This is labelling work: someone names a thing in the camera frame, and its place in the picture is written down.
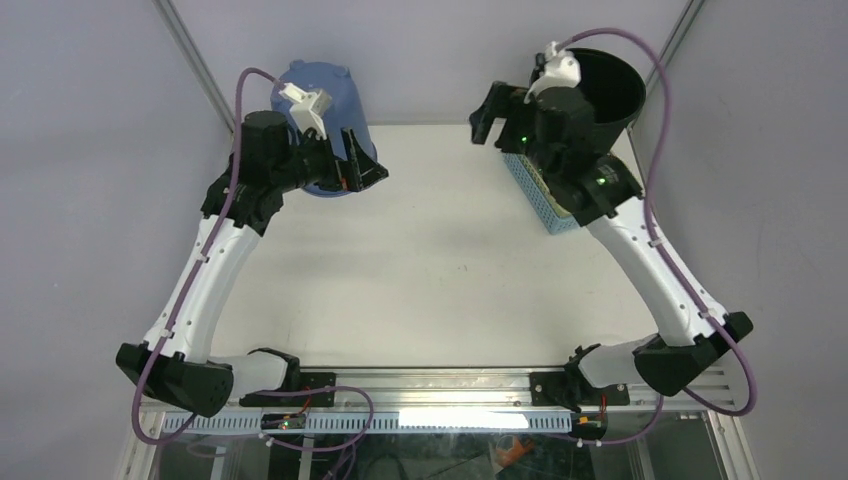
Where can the aluminium mounting rail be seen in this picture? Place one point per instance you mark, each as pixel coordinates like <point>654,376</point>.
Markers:
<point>496,389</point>

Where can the light blue perforated basket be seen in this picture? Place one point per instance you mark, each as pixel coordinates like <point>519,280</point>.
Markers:
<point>554,218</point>

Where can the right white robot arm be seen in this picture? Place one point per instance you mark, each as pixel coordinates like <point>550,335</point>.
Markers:
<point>693,330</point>

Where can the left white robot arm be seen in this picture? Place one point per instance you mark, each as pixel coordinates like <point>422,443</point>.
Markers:
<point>173,362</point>

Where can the blue plastic bucket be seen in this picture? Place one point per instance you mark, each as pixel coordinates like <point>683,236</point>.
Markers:
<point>343,110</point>

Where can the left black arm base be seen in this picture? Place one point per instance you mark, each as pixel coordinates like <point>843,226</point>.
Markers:
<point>291,391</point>

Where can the black plastic bucket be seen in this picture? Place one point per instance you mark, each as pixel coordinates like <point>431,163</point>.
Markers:
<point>615,90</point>

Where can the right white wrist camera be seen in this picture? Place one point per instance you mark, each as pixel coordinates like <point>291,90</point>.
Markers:
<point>558,68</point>

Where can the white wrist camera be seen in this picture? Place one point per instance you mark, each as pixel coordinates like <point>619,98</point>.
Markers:
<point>558,68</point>
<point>307,108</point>

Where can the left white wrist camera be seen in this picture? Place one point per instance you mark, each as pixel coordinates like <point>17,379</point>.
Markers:
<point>307,108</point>

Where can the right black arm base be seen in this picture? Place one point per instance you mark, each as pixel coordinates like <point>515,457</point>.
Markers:
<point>559,388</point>

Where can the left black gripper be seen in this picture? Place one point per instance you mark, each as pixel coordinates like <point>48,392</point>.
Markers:
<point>357,172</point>

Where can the white slotted cable duct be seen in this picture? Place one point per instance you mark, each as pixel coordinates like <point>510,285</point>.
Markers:
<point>407,421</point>

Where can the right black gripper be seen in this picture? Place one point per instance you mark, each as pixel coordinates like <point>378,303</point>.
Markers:
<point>496,105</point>

